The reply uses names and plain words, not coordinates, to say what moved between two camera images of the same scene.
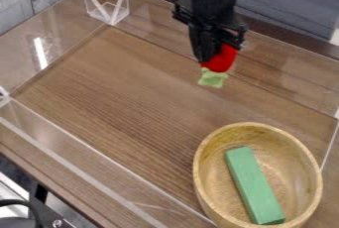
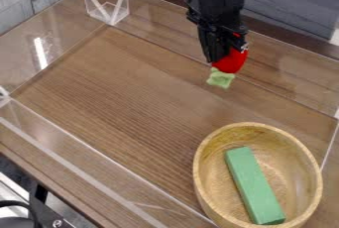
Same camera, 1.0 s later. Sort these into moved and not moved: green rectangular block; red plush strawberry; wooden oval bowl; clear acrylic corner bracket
Moved: red plush strawberry
Not moved: wooden oval bowl; green rectangular block; clear acrylic corner bracket
